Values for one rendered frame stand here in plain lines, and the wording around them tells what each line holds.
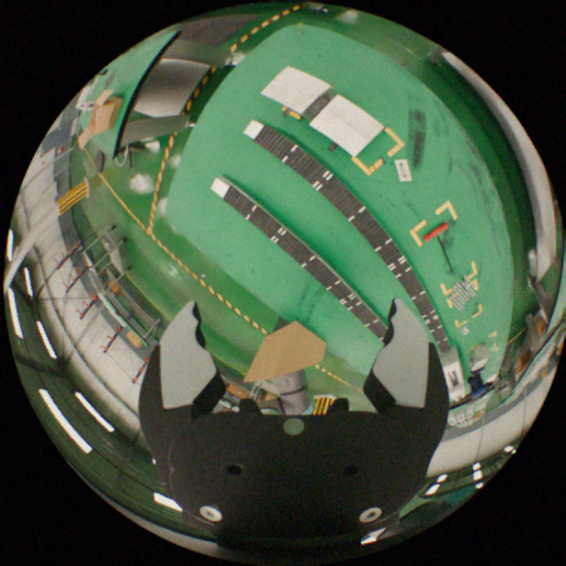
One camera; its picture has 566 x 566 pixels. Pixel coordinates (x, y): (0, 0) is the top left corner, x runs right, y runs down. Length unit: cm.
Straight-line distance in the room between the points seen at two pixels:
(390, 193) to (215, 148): 47
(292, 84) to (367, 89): 18
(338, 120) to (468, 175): 35
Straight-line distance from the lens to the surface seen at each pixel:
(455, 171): 53
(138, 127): 139
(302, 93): 39
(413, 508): 25
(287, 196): 49
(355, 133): 36
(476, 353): 107
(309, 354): 75
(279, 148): 45
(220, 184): 54
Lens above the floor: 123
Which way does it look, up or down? 46 degrees down
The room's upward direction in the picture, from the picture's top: 153 degrees counter-clockwise
